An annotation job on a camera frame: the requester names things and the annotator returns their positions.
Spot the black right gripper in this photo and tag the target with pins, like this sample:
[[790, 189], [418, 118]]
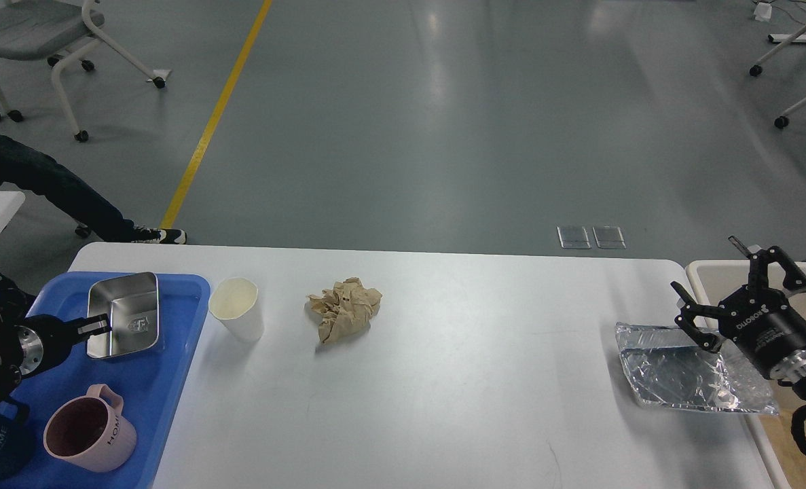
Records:
[[773, 336]]

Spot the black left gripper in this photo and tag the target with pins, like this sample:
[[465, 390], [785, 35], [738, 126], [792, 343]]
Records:
[[46, 341]]

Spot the stainless steel rectangular container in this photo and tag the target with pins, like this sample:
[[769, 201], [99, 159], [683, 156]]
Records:
[[132, 304]]

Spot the pink ribbed mug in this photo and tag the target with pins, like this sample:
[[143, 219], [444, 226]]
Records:
[[91, 432]]

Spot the dark blue HOME mug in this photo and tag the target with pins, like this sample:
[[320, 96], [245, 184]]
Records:
[[17, 440]]

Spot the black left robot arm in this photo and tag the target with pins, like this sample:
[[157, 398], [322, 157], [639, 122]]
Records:
[[14, 308]]

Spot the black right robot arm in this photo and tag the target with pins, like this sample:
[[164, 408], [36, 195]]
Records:
[[770, 267]]

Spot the blue plastic tray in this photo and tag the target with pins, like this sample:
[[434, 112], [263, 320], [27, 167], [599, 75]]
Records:
[[150, 382]]

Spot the aluminium foil tray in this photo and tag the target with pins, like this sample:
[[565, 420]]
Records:
[[666, 369]]

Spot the beige plastic bin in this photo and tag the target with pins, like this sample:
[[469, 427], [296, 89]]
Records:
[[713, 280]]

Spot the floor outlet plate right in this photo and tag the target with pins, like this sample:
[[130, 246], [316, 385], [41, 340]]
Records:
[[609, 237]]

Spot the floor outlet plate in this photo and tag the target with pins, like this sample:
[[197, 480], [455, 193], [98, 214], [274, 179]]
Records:
[[609, 237], [573, 237]]

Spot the white paper cup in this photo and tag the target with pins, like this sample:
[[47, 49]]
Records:
[[235, 303]]

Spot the floor outlet plate left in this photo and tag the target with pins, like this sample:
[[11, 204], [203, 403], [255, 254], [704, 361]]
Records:
[[573, 237]]

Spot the brown paper in bin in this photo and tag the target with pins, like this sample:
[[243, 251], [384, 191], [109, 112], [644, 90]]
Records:
[[792, 462]]

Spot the person in dark jeans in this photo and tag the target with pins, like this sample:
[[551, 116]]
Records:
[[34, 171]]

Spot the crumpled brown paper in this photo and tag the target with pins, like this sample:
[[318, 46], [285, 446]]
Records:
[[345, 309]]

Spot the grey office chair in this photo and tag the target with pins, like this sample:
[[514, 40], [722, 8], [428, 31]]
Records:
[[37, 30]]

